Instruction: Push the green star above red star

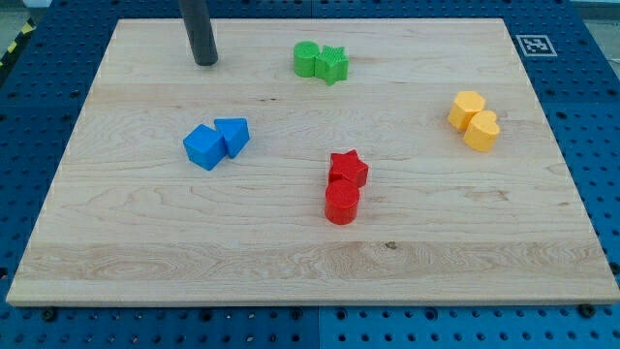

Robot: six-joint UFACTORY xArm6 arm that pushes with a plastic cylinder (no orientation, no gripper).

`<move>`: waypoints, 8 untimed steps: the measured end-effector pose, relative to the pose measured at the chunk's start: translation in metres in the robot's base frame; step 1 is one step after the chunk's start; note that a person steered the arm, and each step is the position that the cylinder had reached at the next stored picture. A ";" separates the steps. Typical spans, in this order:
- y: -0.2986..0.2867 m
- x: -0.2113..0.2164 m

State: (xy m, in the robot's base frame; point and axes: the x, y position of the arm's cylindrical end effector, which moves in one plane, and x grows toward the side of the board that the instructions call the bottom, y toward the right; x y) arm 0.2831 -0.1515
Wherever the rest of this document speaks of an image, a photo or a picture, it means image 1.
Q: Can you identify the yellow hexagon block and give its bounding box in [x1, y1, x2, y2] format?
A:
[448, 90, 486, 131]

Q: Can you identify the yellow heart block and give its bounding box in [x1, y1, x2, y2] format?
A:
[463, 111, 501, 152]

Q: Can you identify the red cylinder block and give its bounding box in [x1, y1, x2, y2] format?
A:
[325, 179, 360, 225]

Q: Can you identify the blue cube block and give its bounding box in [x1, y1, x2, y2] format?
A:
[183, 124, 227, 171]

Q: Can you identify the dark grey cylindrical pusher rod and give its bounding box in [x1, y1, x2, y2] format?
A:
[178, 0, 218, 66]

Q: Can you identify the red star block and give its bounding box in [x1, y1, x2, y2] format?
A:
[327, 149, 370, 187]

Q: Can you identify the white fiducial marker tag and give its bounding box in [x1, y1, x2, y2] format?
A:
[515, 34, 557, 57]

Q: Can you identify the blue triangular prism block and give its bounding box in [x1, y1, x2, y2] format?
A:
[214, 117, 250, 158]

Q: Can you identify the green cylinder block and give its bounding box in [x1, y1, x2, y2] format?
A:
[293, 41, 320, 78]

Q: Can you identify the light wooden board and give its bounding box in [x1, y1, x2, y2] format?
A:
[7, 18, 619, 307]

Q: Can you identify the green star block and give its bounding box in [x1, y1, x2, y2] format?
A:
[314, 46, 349, 85]

